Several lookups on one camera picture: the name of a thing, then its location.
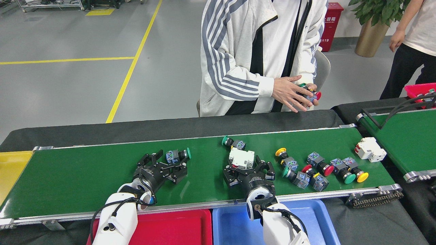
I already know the person's left hand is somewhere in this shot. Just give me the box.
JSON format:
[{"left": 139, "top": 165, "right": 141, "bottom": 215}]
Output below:
[{"left": 305, "top": 83, "right": 322, "bottom": 111}]

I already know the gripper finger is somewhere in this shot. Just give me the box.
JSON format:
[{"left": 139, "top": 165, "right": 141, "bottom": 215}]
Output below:
[
  {"left": 161, "top": 159, "right": 189, "bottom": 185},
  {"left": 136, "top": 150, "right": 165, "bottom": 169},
  {"left": 223, "top": 164, "right": 245, "bottom": 187},
  {"left": 254, "top": 156, "right": 276, "bottom": 181}
]

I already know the person's right hand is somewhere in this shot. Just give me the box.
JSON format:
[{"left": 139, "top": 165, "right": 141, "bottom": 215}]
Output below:
[
  {"left": 389, "top": 30, "right": 406, "bottom": 52},
  {"left": 271, "top": 75, "right": 314, "bottom": 113}
]

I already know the black conveyor drive chain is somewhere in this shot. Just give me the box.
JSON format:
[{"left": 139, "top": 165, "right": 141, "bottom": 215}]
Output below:
[{"left": 346, "top": 191, "right": 404, "bottom": 209}]

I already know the gold plant pot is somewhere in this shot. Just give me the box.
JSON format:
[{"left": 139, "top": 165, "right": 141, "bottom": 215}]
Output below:
[{"left": 354, "top": 19, "right": 390, "bottom": 58}]

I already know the red push button switch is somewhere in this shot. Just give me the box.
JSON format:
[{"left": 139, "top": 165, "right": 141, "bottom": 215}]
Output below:
[{"left": 307, "top": 151, "right": 335, "bottom": 177}]

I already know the grey office chair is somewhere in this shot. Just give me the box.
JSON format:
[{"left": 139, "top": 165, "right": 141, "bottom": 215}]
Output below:
[{"left": 305, "top": 46, "right": 331, "bottom": 110}]

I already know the person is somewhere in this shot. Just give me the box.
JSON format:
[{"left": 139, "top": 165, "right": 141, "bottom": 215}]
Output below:
[
  {"left": 380, "top": 0, "right": 436, "bottom": 100},
  {"left": 197, "top": 0, "right": 329, "bottom": 117}
]

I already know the black guide bar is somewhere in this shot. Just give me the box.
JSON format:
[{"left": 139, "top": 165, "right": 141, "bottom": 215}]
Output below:
[{"left": 361, "top": 107, "right": 385, "bottom": 130}]

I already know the blue plastic tray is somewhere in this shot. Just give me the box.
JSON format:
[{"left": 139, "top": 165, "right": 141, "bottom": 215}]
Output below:
[{"left": 212, "top": 199, "right": 341, "bottom": 245}]

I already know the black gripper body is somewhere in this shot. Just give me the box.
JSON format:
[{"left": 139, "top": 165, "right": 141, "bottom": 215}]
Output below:
[
  {"left": 133, "top": 166, "right": 170, "bottom": 194},
  {"left": 238, "top": 171, "right": 276, "bottom": 193}
]

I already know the yellow plastic tray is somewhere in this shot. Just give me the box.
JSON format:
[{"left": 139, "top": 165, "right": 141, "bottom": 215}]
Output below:
[{"left": 0, "top": 151, "right": 34, "bottom": 205}]

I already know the long green conveyor belt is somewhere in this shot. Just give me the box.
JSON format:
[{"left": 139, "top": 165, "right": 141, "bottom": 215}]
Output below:
[{"left": 0, "top": 127, "right": 404, "bottom": 229}]

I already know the black cable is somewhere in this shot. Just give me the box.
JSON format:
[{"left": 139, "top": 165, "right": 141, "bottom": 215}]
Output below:
[{"left": 380, "top": 93, "right": 436, "bottom": 130}]

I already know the red plastic tray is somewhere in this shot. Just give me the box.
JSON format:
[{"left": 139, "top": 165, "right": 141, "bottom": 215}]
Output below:
[{"left": 87, "top": 208, "right": 212, "bottom": 245}]

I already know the white circuit breaker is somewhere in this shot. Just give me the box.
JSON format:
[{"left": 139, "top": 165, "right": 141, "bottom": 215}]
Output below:
[
  {"left": 228, "top": 147, "right": 256, "bottom": 170},
  {"left": 354, "top": 137, "right": 387, "bottom": 163}
]

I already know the red fire extinguisher box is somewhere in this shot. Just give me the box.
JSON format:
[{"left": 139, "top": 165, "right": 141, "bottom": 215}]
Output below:
[{"left": 318, "top": 3, "right": 344, "bottom": 52}]

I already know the metal equipment cart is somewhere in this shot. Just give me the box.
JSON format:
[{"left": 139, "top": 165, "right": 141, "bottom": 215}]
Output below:
[{"left": 15, "top": 0, "right": 85, "bottom": 12}]

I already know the short green conveyor belt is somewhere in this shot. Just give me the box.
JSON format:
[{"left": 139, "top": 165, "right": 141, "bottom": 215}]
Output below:
[{"left": 356, "top": 108, "right": 436, "bottom": 183}]

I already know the red parts bin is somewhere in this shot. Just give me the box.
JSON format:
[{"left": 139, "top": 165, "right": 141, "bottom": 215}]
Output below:
[{"left": 404, "top": 83, "right": 436, "bottom": 109}]

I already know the green leafy plant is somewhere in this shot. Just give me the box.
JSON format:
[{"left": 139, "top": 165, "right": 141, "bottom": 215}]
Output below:
[{"left": 348, "top": 0, "right": 411, "bottom": 27}]

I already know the dark machine base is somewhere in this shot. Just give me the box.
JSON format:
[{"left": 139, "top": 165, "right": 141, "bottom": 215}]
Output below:
[{"left": 87, "top": 0, "right": 121, "bottom": 10}]

